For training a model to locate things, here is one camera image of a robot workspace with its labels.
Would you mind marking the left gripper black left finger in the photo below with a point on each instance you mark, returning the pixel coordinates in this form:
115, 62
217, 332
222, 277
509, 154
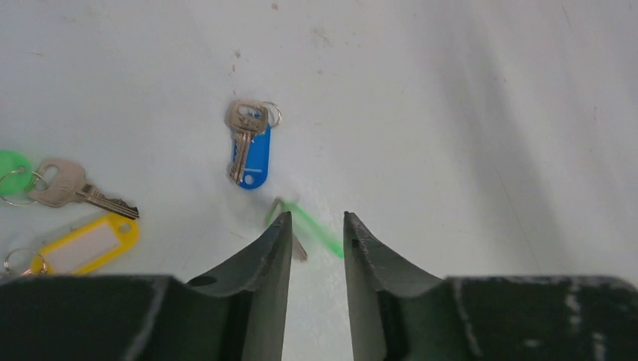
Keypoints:
235, 311

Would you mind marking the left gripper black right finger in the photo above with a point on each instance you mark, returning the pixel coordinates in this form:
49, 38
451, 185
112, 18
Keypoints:
398, 311

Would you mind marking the blue tagged brass key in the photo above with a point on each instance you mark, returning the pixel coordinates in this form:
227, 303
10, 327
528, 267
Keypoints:
251, 123

